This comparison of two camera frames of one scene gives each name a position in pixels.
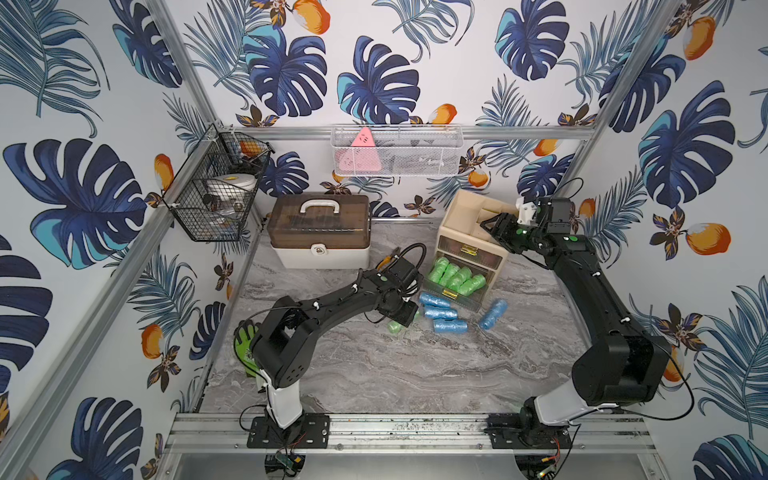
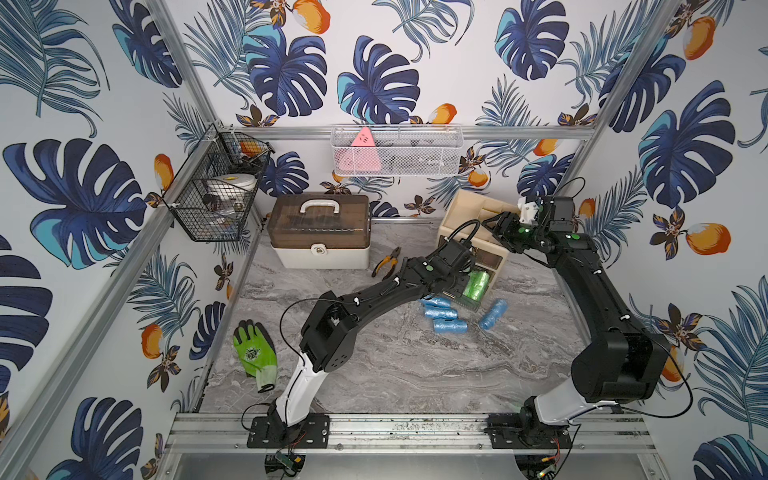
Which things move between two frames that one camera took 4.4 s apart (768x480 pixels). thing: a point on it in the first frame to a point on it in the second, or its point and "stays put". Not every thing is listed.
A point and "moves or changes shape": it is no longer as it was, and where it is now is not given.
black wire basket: x=212 y=195 stays put
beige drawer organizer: x=465 y=251 stays put
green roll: x=471 y=285 moves or changes shape
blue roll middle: x=441 y=312 stays put
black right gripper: x=502 y=228 stays put
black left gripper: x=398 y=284 to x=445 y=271
